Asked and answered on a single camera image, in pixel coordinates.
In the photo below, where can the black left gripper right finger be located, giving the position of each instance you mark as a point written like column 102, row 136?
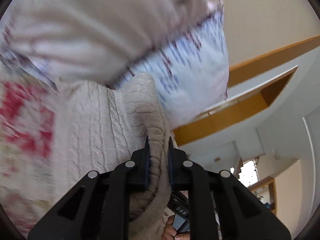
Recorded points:
column 221, row 207

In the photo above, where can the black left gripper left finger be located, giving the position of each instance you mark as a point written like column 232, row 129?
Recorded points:
column 97, row 207

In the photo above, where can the beige cable-knit sweater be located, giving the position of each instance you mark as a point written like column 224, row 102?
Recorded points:
column 97, row 128

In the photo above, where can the person's right hand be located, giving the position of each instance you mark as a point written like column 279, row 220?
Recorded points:
column 169, row 232

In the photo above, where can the wooden display shelf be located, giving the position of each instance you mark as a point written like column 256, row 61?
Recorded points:
column 265, row 191

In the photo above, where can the floral bed sheet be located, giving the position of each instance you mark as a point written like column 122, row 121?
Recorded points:
column 27, row 145

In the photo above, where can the light blue floral pillow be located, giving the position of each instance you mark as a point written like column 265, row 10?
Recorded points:
column 190, row 71

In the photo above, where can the mauve floral pillow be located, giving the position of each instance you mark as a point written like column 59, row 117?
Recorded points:
column 90, row 39

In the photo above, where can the wooden wall shelf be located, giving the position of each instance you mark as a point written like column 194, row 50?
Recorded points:
column 252, row 102

